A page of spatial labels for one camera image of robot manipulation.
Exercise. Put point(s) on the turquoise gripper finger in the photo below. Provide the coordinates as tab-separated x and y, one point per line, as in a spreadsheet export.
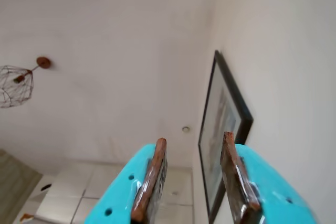
118	200
275	203

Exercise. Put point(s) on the black framed picture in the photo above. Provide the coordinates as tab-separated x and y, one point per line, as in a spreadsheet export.
218	129

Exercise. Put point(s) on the round recessed ceiling spotlight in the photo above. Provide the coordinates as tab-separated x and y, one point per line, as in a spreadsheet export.
186	129

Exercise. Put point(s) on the grey curtain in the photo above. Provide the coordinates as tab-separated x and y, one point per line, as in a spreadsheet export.
15	176

